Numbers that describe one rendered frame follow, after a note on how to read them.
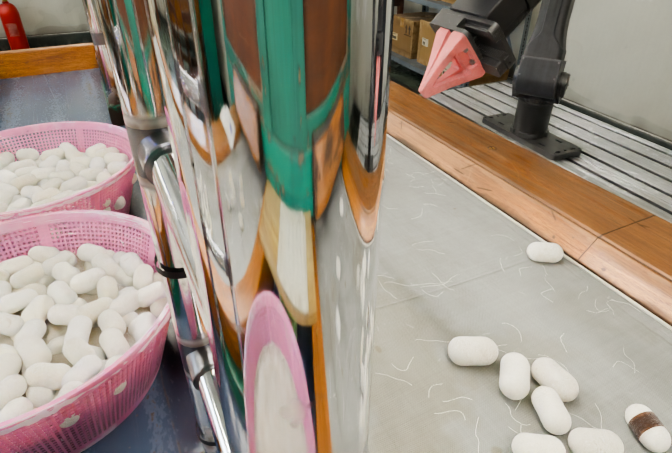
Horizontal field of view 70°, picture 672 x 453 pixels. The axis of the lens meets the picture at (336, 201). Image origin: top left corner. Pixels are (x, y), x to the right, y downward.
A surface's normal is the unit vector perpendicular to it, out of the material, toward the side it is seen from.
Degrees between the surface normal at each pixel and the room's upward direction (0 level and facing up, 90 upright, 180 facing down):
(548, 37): 77
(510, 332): 0
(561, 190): 0
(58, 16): 89
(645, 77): 90
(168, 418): 0
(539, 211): 45
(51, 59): 90
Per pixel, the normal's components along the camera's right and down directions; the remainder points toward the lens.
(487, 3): -0.58, -0.50
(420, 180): 0.00, -0.85
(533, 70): -0.52, 0.23
